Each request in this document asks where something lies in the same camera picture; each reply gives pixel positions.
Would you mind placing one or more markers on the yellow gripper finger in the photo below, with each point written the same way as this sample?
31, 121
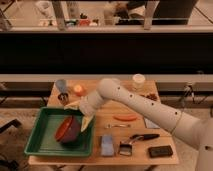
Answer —
73, 105
85, 122

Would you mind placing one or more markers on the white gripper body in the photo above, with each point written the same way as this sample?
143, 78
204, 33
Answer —
86, 108

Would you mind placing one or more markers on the red bowl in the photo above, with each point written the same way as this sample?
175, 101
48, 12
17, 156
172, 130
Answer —
68, 130

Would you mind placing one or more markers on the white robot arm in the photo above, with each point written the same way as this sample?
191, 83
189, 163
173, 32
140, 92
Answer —
191, 130

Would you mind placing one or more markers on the dark metal cup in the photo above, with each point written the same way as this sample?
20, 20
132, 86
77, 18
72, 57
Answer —
63, 98

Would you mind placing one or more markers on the orange round fruit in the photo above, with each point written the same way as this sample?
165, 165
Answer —
78, 90

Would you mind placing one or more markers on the metal fork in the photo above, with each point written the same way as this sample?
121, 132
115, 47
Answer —
117, 125

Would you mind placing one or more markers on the blue cup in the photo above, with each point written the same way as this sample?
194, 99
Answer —
61, 85

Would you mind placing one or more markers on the blue sponge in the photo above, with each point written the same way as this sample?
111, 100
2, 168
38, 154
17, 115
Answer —
107, 147

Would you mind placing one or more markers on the orange carrot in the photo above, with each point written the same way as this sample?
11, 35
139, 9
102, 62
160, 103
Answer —
125, 118

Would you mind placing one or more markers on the small metal box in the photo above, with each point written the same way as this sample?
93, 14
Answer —
125, 149

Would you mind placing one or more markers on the white cup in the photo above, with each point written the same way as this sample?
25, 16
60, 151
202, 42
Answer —
138, 81

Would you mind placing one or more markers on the grey cloth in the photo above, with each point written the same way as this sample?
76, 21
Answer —
150, 125

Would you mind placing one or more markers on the pile of brown nuts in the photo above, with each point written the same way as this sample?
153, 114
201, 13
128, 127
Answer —
151, 96

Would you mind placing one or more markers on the black rectangular case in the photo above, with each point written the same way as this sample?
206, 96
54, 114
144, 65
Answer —
160, 151

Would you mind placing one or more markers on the black handled brush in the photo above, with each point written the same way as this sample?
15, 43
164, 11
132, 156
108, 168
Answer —
144, 137

